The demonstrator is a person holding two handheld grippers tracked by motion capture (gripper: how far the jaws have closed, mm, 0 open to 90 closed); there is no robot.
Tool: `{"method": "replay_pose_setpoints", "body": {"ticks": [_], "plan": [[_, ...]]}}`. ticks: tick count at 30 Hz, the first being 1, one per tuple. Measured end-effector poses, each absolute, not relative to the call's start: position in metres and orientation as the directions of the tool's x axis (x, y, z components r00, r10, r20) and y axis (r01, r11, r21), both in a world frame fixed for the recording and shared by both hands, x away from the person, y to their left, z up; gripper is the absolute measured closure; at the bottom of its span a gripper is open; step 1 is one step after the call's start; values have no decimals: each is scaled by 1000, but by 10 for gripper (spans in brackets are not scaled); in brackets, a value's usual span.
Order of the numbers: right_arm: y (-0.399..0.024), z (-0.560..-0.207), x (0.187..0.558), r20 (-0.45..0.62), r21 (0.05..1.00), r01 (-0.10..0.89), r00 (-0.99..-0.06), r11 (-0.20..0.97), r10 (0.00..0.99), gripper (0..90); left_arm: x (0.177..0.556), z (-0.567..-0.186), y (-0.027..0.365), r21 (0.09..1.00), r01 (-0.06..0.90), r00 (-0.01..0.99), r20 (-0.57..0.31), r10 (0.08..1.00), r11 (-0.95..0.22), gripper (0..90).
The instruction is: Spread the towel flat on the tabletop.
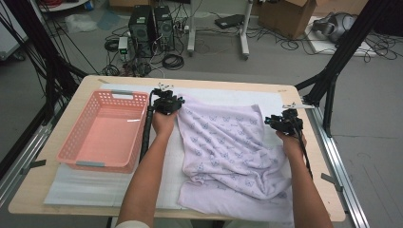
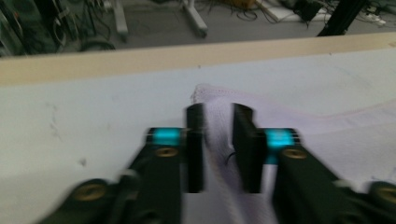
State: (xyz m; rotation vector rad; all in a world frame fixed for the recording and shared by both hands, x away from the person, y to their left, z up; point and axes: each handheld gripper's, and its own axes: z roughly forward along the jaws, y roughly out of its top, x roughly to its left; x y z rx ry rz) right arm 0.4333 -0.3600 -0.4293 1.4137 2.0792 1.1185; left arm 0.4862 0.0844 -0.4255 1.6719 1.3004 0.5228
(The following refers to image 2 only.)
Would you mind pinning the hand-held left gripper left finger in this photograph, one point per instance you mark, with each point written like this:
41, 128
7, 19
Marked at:
195, 155

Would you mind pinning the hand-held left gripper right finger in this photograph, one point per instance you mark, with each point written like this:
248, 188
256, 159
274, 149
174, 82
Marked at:
249, 149

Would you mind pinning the lavender towel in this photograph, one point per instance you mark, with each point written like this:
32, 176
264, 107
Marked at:
311, 149

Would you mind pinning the white foam mat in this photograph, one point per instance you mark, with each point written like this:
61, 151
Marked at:
93, 118

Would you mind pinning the white metal stand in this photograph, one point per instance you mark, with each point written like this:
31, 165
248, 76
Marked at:
196, 18

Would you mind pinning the white board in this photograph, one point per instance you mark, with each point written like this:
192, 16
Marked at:
286, 14

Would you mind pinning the white power strip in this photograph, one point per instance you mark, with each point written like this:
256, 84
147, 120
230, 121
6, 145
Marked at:
373, 19

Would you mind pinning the black metal frame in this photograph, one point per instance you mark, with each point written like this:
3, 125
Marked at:
339, 18

